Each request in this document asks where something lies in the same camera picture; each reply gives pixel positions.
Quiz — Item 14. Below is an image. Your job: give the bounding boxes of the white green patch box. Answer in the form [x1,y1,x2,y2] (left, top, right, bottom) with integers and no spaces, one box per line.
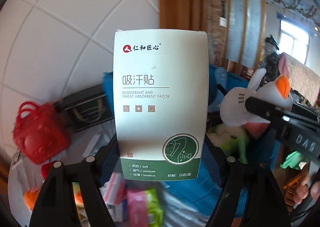
[113,29,209,181]

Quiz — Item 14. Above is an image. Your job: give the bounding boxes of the white rabbit plush toy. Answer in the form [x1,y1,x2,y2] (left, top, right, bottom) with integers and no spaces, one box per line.
[220,68,293,127]

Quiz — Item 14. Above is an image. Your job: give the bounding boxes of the rolled patterned carpet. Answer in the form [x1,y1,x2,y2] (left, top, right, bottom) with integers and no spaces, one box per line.
[207,0,227,66]

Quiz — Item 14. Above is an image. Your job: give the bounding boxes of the orange plush toy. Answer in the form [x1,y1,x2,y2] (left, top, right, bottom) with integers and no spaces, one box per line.
[24,189,40,211]

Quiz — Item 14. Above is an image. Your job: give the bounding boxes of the person right hand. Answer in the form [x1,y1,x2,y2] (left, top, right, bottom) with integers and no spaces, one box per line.
[293,164,320,205]

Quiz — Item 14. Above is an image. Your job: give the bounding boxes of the red bear toy suitcase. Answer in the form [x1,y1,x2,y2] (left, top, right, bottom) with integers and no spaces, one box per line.
[13,101,71,164]

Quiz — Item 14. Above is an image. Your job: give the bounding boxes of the dark green gift box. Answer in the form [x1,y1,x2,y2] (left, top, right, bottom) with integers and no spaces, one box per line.
[54,84,114,132]

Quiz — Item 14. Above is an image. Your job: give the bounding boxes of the blue plastic storage crate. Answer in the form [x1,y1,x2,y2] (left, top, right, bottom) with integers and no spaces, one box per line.
[102,64,281,217]

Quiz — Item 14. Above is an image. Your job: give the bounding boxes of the green frog plush toy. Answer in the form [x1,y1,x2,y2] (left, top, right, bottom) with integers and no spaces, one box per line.
[206,124,249,164]

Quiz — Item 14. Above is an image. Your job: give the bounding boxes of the pink green wipes packet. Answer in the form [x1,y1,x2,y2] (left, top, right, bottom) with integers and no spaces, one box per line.
[127,187,164,227]

